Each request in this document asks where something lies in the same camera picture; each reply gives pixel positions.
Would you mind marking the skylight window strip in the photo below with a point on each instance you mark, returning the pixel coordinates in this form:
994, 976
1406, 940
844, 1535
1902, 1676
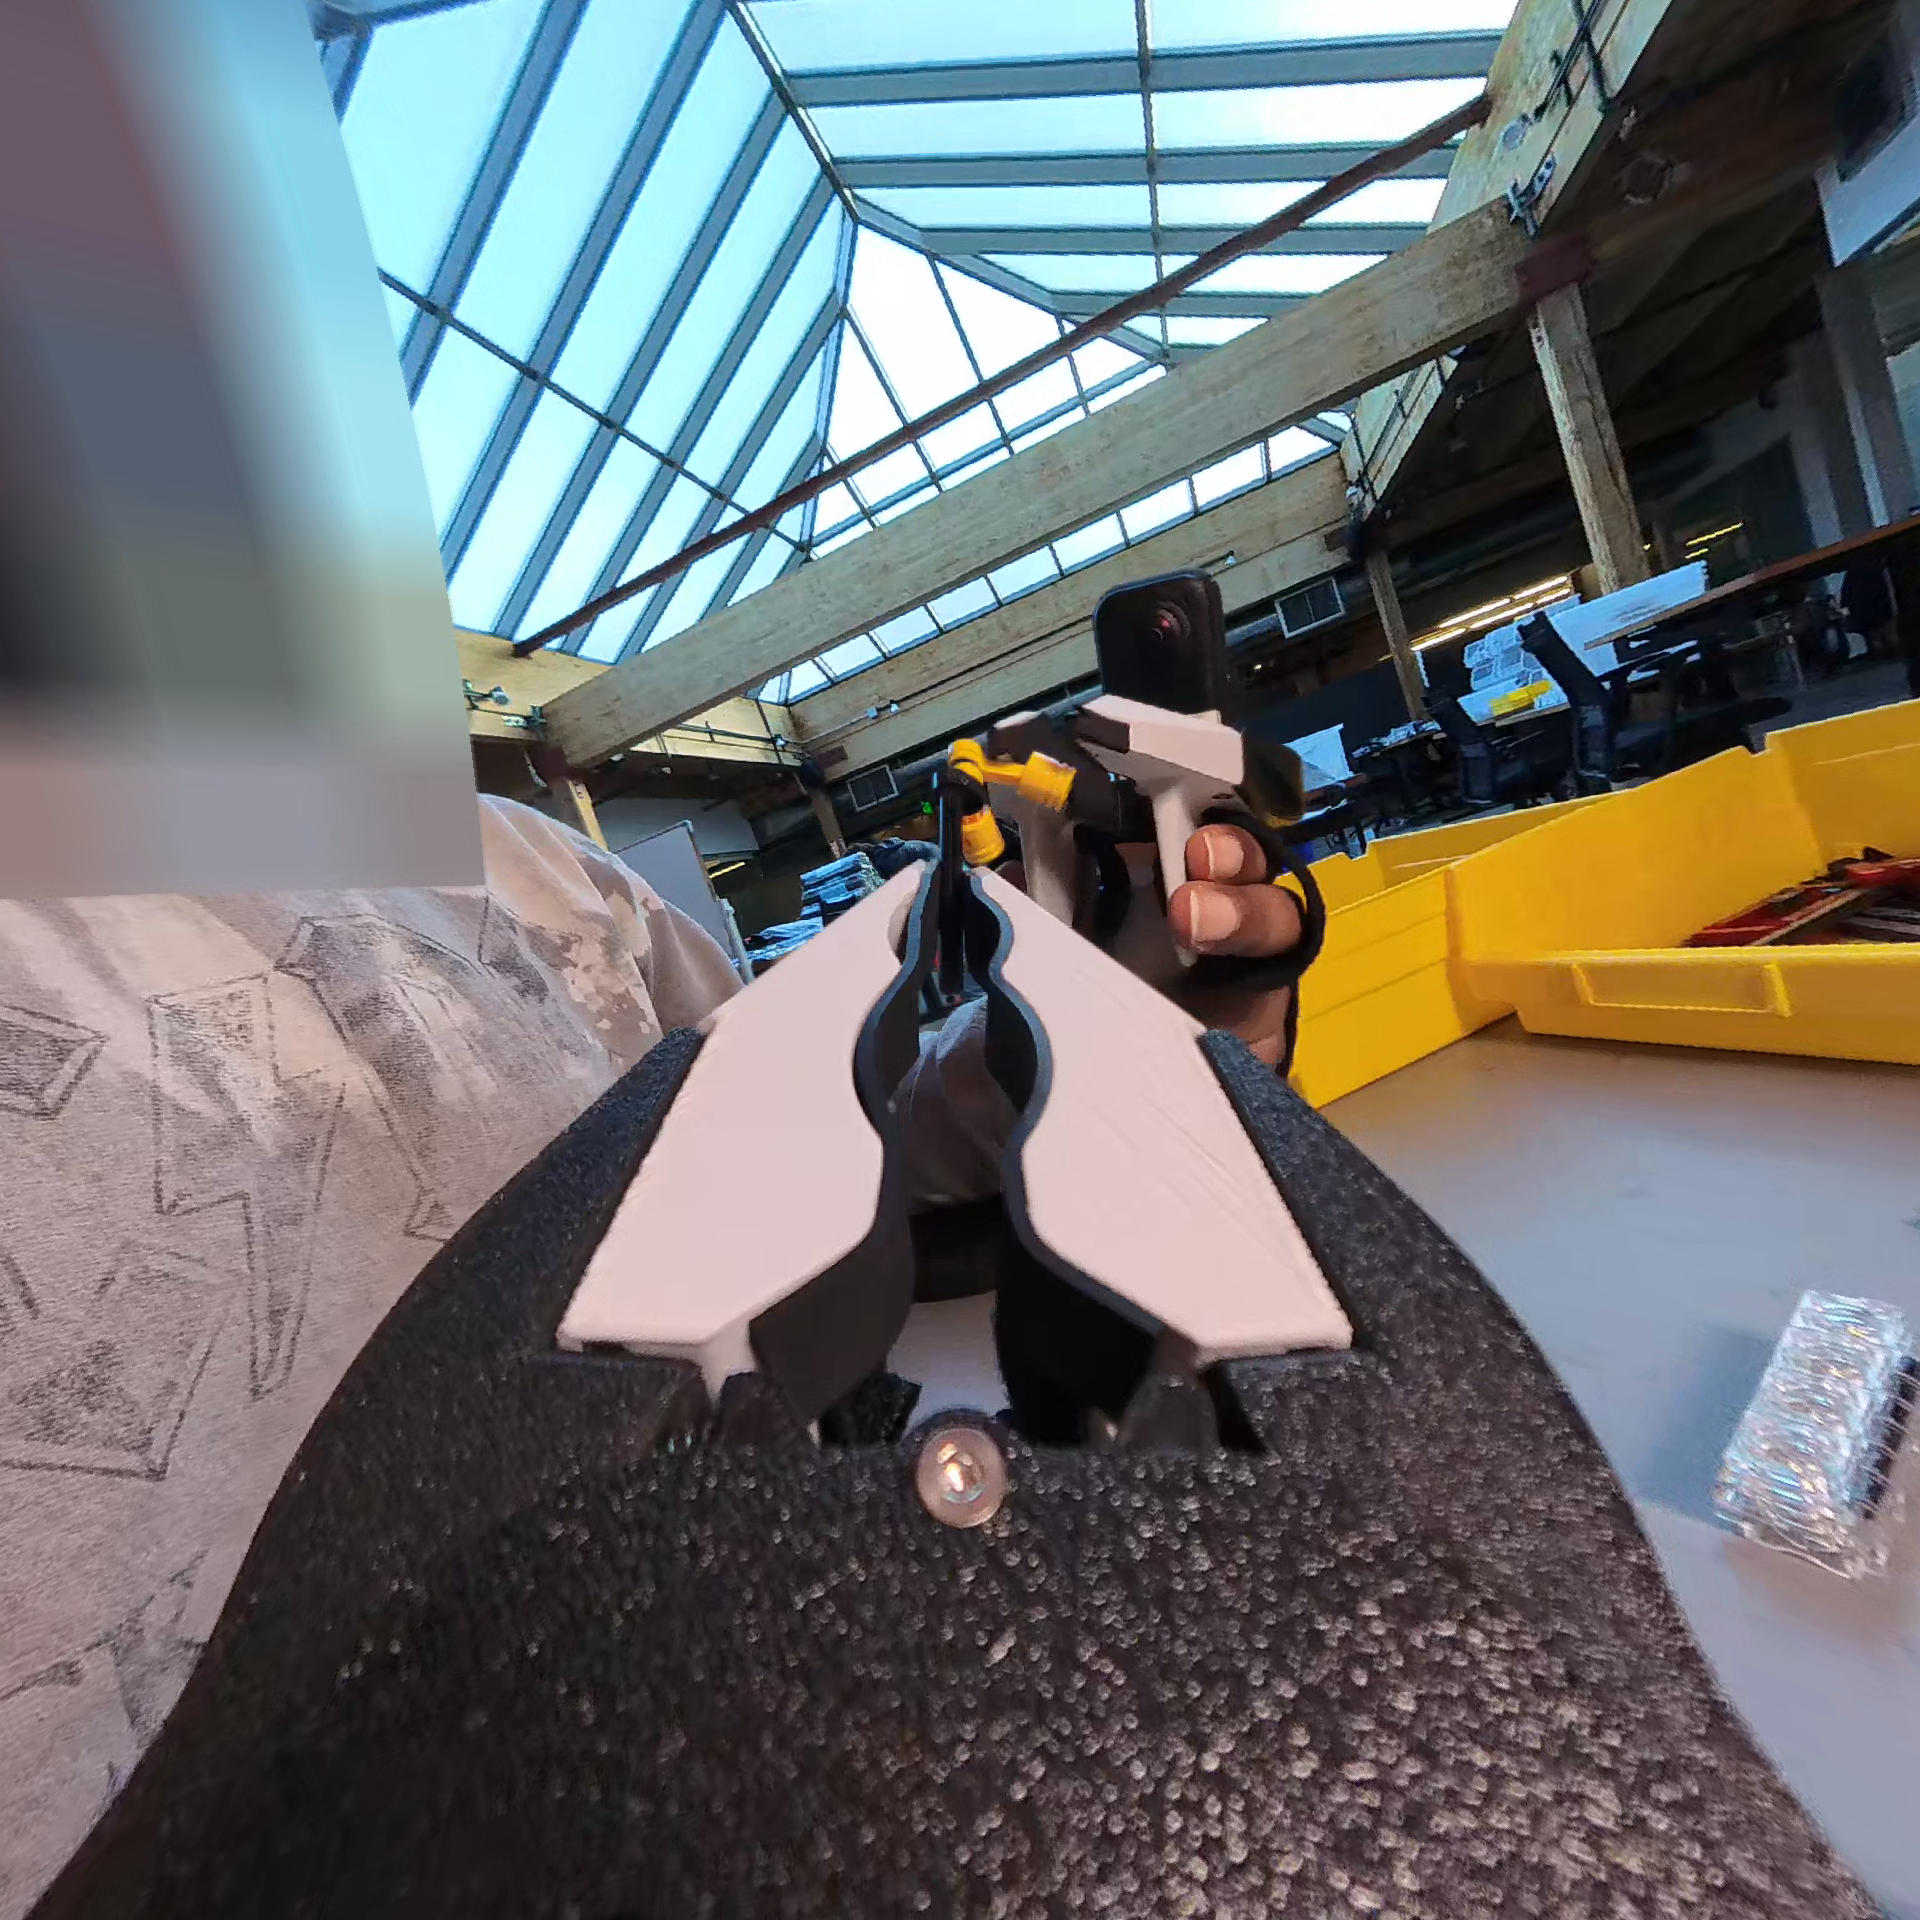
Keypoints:
1049, 563

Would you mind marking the red and black beam assembly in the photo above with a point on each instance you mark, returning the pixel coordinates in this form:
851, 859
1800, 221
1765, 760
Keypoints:
1828, 892

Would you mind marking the white partition panel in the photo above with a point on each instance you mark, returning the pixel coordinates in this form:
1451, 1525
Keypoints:
661, 878

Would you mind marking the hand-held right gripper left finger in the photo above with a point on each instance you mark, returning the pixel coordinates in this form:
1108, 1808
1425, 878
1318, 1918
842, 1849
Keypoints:
749, 1171

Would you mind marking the small yellow connector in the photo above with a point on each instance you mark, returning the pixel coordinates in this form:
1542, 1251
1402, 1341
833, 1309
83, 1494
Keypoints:
979, 845

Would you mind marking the large glass skylight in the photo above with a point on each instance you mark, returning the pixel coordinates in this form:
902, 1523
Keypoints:
674, 225

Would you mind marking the wooden top table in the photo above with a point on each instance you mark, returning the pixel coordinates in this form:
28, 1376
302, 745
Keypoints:
1800, 563

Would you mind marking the grey desk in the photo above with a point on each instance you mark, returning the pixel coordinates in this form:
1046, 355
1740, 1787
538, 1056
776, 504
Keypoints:
1574, 1201

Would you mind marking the person's left hand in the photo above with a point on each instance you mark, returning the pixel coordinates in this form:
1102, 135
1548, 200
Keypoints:
1230, 892

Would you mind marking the clear plastic parts bag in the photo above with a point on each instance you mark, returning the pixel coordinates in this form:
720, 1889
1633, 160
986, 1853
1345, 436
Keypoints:
1814, 1424

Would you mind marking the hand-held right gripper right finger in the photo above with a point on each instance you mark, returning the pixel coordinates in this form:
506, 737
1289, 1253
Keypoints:
1154, 1185

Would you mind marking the yellow plastic bin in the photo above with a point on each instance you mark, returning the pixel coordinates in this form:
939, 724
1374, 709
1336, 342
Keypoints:
1650, 990
1380, 990

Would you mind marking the black office chair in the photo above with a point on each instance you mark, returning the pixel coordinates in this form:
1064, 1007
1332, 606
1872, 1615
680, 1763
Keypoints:
1574, 705
1470, 750

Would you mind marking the yellow toy piston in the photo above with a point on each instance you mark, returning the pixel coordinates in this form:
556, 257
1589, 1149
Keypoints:
1036, 781

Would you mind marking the bare black axle rod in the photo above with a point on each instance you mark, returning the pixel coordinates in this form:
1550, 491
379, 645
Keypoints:
949, 901

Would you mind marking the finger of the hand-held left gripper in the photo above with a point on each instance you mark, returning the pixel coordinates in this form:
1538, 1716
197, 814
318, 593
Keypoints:
1036, 734
1059, 869

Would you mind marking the person's torso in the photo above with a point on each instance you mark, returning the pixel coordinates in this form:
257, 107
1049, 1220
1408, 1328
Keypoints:
224, 1125

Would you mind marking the person's left forearm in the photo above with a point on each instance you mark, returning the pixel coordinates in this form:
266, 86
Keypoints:
960, 1110

